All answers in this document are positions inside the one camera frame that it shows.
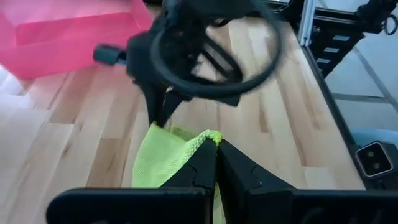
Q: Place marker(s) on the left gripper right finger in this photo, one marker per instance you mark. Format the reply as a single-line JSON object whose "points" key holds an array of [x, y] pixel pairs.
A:
{"points": [[242, 186]]}

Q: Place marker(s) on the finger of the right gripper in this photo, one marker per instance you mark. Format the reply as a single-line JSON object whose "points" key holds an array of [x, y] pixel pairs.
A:
{"points": [[154, 105], [171, 104]]}

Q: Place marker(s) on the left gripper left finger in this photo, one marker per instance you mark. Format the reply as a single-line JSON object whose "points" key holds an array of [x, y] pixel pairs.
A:
{"points": [[192, 174]]}

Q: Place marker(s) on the green microfiber towel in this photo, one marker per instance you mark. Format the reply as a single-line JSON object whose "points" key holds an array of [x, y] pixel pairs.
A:
{"points": [[155, 155]]}

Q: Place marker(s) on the pink plastic basket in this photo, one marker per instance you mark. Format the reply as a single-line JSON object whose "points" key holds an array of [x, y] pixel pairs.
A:
{"points": [[62, 37]]}

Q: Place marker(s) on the white plant pot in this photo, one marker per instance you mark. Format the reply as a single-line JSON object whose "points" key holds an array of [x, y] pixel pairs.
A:
{"points": [[7, 84]]}

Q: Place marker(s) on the black aluminium rig frame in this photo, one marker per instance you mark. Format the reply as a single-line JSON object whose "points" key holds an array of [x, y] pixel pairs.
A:
{"points": [[329, 102]]}

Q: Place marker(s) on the black stereo camera box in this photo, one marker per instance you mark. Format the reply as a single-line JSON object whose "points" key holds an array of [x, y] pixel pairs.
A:
{"points": [[373, 160]]}

